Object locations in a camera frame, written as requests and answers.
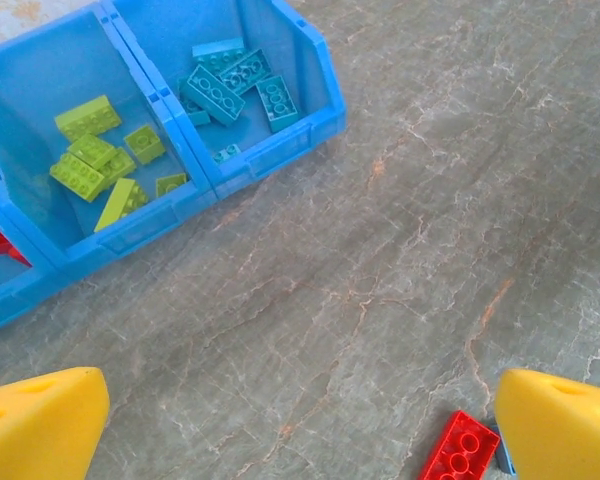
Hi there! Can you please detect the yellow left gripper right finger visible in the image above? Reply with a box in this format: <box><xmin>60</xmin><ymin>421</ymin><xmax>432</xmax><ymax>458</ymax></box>
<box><xmin>494</xmin><ymin>368</ymin><xmax>600</xmax><ymax>480</ymax></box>

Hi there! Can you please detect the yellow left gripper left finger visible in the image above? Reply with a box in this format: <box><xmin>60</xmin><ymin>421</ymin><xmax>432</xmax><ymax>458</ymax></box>
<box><xmin>0</xmin><ymin>366</ymin><xmax>111</xmax><ymax>480</ymax></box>

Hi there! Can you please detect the red lego brick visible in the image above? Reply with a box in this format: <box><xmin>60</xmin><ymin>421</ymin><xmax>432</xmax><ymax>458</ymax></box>
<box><xmin>418</xmin><ymin>409</ymin><xmax>502</xmax><ymax>480</ymax></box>
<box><xmin>0</xmin><ymin>224</ymin><xmax>33</xmax><ymax>270</ymax></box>

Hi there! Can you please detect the small lime green lego brick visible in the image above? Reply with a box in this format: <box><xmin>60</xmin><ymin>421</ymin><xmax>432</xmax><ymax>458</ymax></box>
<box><xmin>123</xmin><ymin>124</ymin><xmax>169</xmax><ymax>166</ymax></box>
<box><xmin>99</xmin><ymin>147</ymin><xmax>138</xmax><ymax>184</ymax></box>
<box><xmin>154</xmin><ymin>172</ymin><xmax>189</xmax><ymax>199</ymax></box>

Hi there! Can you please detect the small blue lego brick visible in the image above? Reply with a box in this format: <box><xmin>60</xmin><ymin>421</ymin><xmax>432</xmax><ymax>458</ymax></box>
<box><xmin>210</xmin><ymin>143</ymin><xmax>244</xmax><ymax>165</ymax></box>

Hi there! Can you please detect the blue plastic bin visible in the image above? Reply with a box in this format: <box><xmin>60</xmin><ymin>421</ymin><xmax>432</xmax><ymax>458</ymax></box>
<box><xmin>102</xmin><ymin>0</ymin><xmax>348</xmax><ymax>201</ymax></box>
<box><xmin>0</xmin><ymin>2</ymin><xmax>219</xmax><ymax>274</ymax></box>
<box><xmin>0</xmin><ymin>149</ymin><xmax>64</xmax><ymax>341</ymax></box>

